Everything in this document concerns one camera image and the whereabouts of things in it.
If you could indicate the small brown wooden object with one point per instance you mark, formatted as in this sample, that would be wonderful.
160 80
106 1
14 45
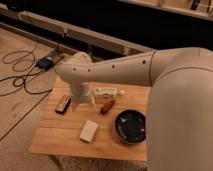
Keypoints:
107 106

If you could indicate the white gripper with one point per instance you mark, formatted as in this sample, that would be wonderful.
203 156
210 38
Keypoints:
81 93

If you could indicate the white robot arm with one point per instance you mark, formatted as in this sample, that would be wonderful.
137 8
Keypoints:
179 120

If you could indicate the white rectangular box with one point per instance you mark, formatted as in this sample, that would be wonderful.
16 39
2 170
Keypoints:
106 93

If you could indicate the dark blue ceramic bowl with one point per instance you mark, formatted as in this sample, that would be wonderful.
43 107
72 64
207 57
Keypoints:
130 126

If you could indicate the blue power strip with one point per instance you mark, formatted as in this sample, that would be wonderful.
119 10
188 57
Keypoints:
45 63

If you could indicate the wooden table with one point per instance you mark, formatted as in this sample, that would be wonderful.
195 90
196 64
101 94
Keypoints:
60 134

